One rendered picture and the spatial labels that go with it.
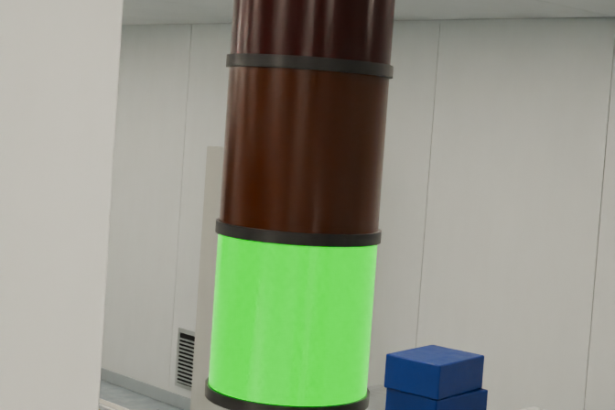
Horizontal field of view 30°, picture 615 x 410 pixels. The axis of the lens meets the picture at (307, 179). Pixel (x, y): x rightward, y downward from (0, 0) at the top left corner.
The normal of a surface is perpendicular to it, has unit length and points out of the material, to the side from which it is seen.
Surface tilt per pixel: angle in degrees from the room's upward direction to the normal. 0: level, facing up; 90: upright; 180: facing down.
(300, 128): 90
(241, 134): 90
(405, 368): 90
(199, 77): 90
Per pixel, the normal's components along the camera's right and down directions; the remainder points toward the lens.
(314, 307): 0.22, 0.07
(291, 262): -0.08, 0.04
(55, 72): 0.70, 0.08
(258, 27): -0.65, 0.00
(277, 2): -0.39, 0.02
